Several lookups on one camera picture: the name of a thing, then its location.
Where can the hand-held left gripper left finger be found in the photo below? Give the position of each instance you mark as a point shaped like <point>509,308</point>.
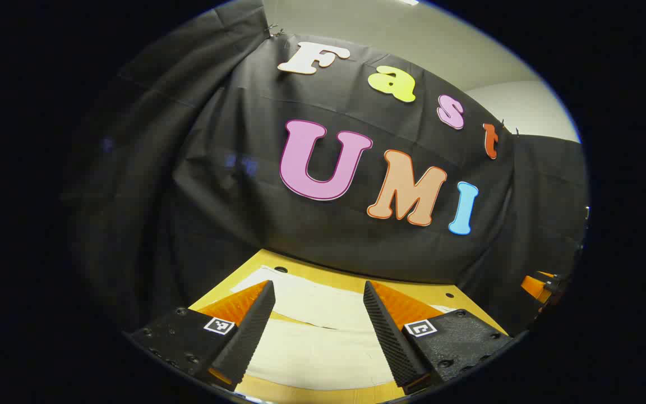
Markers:
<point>247,336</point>

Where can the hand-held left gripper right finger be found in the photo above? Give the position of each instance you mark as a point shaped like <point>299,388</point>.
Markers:
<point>393,342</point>

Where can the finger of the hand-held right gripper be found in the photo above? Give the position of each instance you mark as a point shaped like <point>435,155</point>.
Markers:
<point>534,285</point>

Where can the white jeans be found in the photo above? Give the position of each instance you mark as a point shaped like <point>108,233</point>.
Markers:
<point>323,350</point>

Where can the black backdrop cloth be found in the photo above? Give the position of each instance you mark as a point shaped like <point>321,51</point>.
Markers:
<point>244,196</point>

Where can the small black binder clip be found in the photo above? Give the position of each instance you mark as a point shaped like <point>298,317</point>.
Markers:
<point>272,29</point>
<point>503,123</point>

